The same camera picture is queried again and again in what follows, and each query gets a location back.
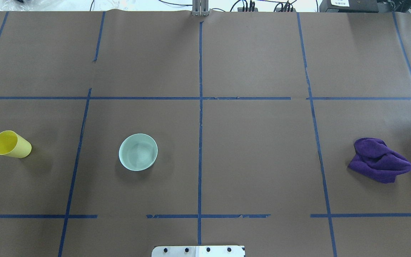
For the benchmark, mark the black equipment box with label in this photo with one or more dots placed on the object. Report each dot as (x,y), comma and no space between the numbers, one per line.
(360,6)

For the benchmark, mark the pale green bowl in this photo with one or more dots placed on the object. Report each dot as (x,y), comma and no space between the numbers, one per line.
(138,152)

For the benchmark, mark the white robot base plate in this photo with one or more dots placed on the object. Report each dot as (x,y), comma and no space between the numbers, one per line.
(199,251)

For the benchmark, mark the purple microfibre cloth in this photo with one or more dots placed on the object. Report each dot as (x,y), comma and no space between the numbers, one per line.
(375,160)

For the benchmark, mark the grey aluminium camera post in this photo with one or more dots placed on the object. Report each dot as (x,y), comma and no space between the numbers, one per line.
(200,8)

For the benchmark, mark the yellow plastic cup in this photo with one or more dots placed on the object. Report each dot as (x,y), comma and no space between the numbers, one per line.
(13,145)

